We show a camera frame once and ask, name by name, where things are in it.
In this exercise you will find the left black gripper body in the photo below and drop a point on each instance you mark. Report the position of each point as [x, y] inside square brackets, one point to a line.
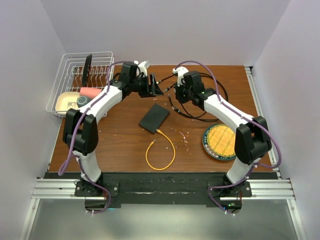
[143, 87]

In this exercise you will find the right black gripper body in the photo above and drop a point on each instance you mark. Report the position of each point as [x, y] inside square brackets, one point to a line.
[183, 94]

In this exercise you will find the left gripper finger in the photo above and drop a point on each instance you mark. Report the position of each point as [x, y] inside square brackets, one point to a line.
[152, 86]
[158, 90]

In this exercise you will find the black network switch box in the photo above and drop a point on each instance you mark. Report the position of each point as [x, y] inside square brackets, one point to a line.
[153, 119]

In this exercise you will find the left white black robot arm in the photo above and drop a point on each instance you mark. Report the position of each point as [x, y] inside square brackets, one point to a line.
[80, 131]

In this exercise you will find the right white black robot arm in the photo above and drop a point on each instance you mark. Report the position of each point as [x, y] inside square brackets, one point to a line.
[251, 139]

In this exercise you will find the pink cup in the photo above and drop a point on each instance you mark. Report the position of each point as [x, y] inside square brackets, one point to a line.
[90, 92]

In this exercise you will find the black tablet in rack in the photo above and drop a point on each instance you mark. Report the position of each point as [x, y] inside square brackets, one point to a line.
[86, 70]

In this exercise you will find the round gold wafer plate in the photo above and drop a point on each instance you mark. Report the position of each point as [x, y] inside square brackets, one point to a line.
[218, 141]

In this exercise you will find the dark teal cup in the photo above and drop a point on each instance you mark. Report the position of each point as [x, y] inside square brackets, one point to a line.
[82, 101]

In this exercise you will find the cream square plate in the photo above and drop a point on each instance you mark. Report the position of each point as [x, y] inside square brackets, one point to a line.
[65, 101]

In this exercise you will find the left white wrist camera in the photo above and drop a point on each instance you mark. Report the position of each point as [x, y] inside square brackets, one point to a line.
[142, 67]

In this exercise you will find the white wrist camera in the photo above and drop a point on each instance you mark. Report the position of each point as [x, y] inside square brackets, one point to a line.
[179, 72]
[142, 67]

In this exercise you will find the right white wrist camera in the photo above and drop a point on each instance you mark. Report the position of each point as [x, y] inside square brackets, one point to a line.
[179, 72]

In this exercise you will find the white wire dish rack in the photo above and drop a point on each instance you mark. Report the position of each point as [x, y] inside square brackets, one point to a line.
[70, 72]

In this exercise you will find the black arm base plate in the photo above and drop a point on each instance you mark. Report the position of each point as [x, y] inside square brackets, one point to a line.
[180, 188]

